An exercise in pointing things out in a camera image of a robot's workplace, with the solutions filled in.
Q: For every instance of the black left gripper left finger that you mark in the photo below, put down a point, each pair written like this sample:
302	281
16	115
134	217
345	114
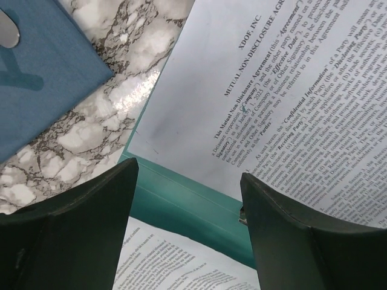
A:
72	240

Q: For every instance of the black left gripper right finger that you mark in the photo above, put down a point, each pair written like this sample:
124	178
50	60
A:
296	247

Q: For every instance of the white printed paper sheet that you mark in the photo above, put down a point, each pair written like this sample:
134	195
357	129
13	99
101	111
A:
155	259

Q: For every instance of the teal folder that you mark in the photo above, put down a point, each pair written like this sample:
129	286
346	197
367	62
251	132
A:
178	204

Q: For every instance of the white printed paper stack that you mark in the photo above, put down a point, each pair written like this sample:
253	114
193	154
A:
292	92

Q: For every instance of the metal folder clip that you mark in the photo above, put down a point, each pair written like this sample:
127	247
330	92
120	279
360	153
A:
242	216

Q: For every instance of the blue placemat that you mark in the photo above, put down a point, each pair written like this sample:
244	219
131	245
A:
51	69

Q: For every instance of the silver spoon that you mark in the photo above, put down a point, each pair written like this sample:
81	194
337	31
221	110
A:
9	32

